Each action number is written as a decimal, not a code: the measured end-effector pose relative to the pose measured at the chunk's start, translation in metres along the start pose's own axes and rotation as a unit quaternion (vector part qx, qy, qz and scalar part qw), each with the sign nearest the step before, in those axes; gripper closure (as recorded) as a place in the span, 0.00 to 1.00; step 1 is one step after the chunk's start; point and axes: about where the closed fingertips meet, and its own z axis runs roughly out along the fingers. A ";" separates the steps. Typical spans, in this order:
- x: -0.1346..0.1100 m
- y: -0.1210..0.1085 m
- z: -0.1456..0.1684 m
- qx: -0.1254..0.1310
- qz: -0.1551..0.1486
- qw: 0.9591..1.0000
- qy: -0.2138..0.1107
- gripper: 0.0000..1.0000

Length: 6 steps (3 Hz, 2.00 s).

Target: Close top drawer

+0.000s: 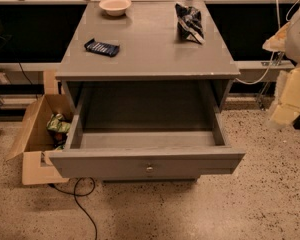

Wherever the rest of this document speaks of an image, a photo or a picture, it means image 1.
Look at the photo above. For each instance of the grey top drawer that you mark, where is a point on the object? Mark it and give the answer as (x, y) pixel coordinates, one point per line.
(121, 127)

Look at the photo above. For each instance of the brown cardboard box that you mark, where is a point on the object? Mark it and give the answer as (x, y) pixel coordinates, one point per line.
(34, 143)

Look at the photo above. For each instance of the green snack bag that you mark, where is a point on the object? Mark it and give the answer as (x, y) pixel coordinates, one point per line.
(58, 123)

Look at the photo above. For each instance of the white bowl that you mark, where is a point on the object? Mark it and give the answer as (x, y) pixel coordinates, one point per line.
(115, 7)

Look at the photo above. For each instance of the metal window rail frame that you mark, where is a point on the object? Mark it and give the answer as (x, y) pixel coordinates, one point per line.
(150, 48)

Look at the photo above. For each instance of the grey drawer cabinet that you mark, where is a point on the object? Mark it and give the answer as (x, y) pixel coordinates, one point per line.
(146, 104)

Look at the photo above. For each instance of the dark crumpled chip bag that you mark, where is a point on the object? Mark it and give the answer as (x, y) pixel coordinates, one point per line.
(189, 23)

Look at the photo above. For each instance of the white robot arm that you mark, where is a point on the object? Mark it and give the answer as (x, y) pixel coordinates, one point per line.
(292, 43)

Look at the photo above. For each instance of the round metal top drawer knob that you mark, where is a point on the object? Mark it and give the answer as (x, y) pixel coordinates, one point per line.
(149, 168)

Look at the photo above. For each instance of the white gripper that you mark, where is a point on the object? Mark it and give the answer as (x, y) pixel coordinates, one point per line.
(298, 41)

